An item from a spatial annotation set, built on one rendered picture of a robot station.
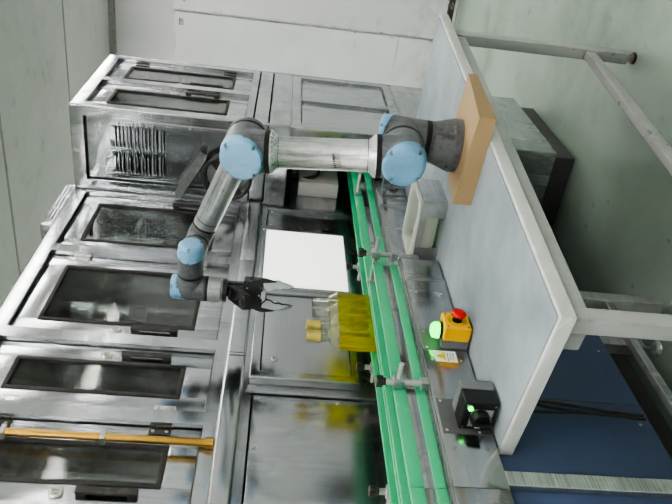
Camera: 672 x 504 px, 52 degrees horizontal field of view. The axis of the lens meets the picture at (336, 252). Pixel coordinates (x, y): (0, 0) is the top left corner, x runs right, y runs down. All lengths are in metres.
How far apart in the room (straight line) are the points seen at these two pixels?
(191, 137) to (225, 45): 2.76
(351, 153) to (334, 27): 3.87
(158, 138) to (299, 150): 1.28
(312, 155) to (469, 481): 0.88
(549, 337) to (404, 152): 0.64
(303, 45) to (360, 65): 0.48
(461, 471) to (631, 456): 0.43
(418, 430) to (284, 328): 0.79
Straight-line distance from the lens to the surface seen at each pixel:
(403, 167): 1.81
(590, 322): 1.45
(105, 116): 3.00
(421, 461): 1.59
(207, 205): 2.09
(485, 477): 1.57
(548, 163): 3.16
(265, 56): 5.69
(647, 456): 1.82
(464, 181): 1.91
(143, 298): 2.49
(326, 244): 2.76
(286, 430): 2.00
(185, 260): 2.04
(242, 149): 1.80
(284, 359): 2.17
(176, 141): 3.00
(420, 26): 5.69
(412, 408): 1.70
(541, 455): 1.70
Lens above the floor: 1.30
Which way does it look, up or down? 6 degrees down
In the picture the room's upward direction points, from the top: 85 degrees counter-clockwise
